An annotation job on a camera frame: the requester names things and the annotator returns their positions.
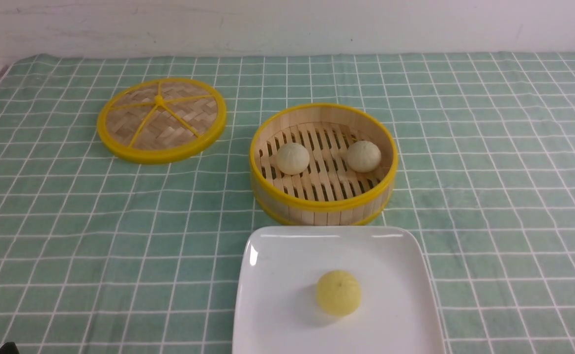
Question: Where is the green checkered tablecloth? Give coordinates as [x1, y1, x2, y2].
[0, 52, 575, 354]

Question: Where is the white square plate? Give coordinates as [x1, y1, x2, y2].
[232, 226, 446, 354]

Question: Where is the yellow rimmed bamboo steamer lid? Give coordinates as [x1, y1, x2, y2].
[96, 78, 227, 164]

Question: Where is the white steamed bun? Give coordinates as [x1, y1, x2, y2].
[346, 140, 382, 173]
[276, 143, 310, 176]

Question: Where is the yellow rimmed bamboo steamer basket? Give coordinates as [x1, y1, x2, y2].
[249, 103, 399, 226]

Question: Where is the yellow steamed bun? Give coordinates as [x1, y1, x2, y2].
[315, 270, 362, 317]

